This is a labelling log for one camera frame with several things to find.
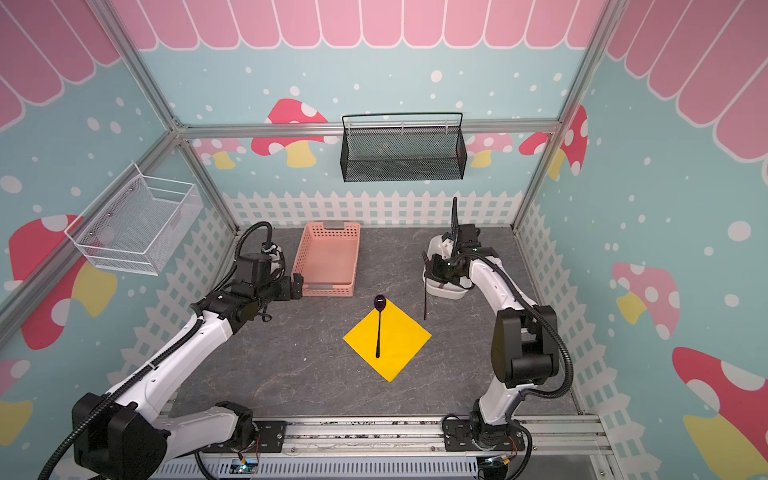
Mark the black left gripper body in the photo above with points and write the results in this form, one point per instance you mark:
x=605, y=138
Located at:
x=278, y=290

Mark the purple metal fork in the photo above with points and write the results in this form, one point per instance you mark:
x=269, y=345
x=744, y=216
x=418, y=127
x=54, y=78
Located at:
x=425, y=300

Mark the purple metal spoon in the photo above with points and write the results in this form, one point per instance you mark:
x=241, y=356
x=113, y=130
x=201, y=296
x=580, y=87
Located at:
x=380, y=303

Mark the yellow paper napkin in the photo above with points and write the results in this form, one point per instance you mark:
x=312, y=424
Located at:
x=401, y=339

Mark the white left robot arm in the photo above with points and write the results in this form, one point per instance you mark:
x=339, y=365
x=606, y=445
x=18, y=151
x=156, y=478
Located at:
x=121, y=434

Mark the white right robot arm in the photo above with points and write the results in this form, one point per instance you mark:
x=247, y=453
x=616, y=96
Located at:
x=528, y=356

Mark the white plastic tub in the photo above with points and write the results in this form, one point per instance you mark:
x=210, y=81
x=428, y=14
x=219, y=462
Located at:
x=438, y=250

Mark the pink perforated plastic basket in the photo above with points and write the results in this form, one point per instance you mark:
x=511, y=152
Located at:
x=327, y=258

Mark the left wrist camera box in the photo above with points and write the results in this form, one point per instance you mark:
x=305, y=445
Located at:
x=259, y=268

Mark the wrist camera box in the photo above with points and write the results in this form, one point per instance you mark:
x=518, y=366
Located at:
x=259, y=268
x=465, y=236

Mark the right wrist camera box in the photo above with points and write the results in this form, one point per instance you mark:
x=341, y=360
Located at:
x=465, y=236

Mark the black mesh wall basket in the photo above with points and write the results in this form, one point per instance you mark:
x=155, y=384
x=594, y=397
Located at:
x=399, y=147

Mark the white wire wall basket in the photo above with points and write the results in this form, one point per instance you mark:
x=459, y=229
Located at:
x=136, y=224

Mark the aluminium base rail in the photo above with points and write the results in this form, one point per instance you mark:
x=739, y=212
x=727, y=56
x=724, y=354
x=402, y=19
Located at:
x=407, y=447

